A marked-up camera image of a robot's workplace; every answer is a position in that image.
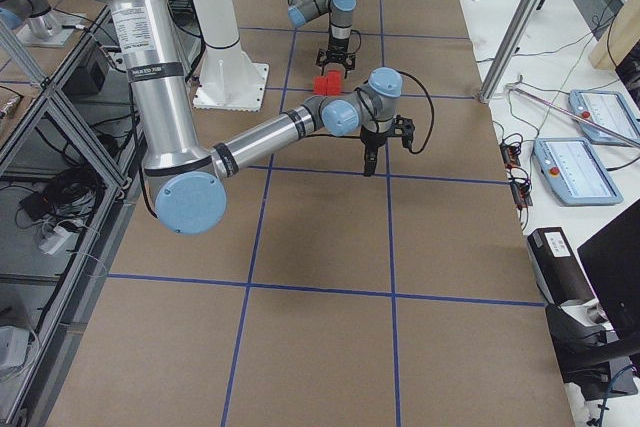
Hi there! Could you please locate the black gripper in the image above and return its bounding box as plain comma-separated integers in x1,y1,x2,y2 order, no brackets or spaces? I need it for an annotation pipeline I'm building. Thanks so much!
360,127,389,177
316,37,356,78

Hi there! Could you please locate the red block start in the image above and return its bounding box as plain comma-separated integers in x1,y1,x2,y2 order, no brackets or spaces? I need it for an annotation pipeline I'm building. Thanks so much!
313,76,327,95

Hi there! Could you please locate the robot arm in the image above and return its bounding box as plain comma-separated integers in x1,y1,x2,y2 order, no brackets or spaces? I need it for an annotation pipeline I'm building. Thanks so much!
98,0,403,235
287,0,357,77

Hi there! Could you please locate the red block center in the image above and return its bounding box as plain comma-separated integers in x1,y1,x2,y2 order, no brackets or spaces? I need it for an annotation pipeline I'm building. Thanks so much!
325,70,343,96

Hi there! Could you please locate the near teach pendant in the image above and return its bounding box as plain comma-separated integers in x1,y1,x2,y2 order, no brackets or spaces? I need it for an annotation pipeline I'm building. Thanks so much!
533,137,623,207

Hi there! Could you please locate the teach pendant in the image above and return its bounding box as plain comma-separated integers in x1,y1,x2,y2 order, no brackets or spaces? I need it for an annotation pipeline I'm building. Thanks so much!
533,137,623,207
569,90,639,141

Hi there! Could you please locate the black box with label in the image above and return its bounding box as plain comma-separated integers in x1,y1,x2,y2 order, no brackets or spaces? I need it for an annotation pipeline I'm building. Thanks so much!
527,227,595,307

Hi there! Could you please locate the far teach pendant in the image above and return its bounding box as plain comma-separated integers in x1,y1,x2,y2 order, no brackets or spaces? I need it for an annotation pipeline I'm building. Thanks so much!
569,90,639,141

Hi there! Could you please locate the black monitor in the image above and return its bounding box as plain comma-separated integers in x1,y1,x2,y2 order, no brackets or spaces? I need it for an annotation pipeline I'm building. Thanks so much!
578,201,640,336

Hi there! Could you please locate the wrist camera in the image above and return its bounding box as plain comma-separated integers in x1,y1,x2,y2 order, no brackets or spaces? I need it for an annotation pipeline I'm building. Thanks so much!
390,115,415,151

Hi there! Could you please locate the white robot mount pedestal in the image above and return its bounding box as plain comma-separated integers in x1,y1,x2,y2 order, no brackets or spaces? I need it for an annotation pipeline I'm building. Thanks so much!
192,0,269,112

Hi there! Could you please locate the aluminium frame post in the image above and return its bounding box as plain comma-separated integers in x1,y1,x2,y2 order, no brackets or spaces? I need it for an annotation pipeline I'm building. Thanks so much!
478,0,541,104

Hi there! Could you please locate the aluminium frame rack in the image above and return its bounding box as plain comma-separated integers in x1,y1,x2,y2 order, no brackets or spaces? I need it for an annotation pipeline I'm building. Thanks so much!
1,0,145,426

